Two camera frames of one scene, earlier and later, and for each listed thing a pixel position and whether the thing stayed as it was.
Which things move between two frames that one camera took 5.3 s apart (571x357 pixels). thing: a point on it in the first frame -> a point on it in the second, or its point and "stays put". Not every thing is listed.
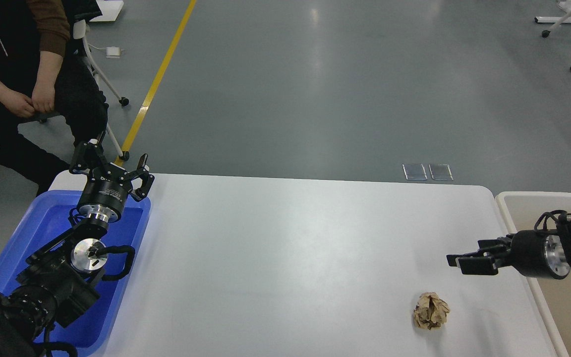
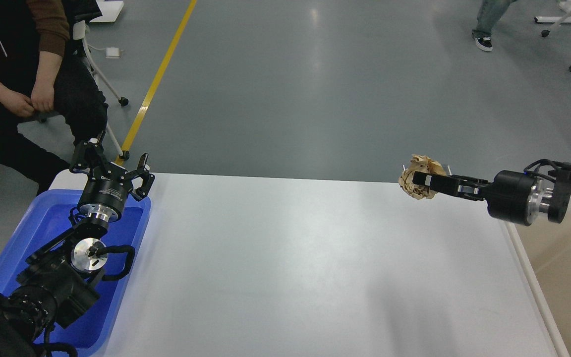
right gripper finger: [477, 266] -> [449, 184]
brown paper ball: [430, 311] -> [421, 164]
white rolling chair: [83, 11] stays put
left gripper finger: [142, 172] stays put
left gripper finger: [87, 155] stays put
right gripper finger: [483, 245] -> [468, 179]
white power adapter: [113, 52] stays put
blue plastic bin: [92, 331] stays put
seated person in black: [19, 74] stays put
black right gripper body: [536, 253] -> [515, 196]
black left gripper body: [106, 189] stays put
